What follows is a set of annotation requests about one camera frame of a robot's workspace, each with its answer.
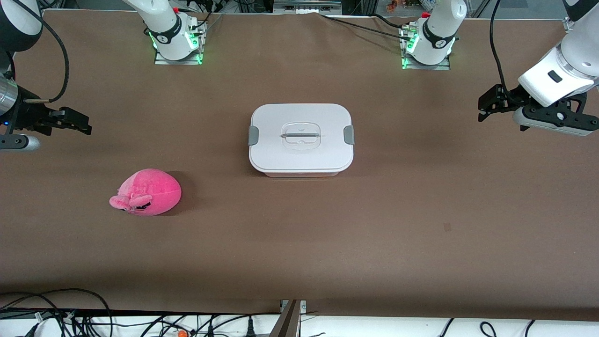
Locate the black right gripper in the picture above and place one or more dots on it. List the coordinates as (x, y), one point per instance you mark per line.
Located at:
(25, 115)

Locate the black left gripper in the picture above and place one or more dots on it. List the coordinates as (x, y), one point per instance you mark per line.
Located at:
(508, 97)

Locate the pink plush toy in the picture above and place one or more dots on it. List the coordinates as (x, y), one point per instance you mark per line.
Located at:
(154, 187)

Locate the white box lid grey latches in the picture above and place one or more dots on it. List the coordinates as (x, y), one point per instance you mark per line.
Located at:
(299, 117)

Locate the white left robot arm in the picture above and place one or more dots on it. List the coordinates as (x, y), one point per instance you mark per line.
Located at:
(444, 14)

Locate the translucent pink plastic box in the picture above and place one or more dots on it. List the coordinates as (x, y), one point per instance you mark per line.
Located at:
(299, 174)

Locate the colourful background items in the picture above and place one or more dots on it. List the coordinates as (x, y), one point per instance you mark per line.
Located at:
(407, 4)

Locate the brown table cover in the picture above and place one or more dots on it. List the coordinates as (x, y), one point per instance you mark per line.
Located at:
(299, 243)

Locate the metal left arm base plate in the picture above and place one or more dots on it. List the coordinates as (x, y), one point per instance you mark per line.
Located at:
(428, 67)

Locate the aluminium corner bracket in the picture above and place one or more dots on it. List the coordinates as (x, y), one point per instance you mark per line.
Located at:
(568, 24)

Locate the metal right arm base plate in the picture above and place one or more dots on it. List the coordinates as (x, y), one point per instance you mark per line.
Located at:
(180, 61)

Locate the aluminium profile post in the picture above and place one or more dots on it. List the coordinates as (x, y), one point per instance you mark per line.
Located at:
(290, 323)

